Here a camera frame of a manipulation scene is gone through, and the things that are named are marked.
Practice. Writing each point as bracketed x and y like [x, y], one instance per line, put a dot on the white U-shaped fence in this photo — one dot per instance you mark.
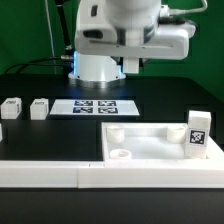
[192, 173]

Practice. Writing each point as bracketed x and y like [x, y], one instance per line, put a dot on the white block at left edge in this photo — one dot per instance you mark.
[1, 135]

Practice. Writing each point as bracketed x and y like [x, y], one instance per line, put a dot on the white marker plate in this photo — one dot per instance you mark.
[78, 107]

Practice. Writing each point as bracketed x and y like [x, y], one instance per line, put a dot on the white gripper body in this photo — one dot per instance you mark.
[167, 41]

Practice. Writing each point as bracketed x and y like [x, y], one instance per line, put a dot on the white square tabletop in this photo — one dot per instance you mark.
[149, 141]

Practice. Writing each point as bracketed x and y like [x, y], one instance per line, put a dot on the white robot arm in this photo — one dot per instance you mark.
[96, 71]

